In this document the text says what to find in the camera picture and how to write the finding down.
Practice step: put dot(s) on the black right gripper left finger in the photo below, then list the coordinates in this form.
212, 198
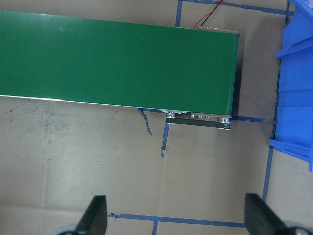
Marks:
94, 221

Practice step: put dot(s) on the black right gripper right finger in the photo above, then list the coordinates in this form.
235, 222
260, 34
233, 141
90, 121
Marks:
259, 219

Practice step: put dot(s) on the blue empty bin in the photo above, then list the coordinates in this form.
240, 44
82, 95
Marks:
294, 110

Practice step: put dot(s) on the green conveyor belt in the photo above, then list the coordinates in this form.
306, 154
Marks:
188, 74

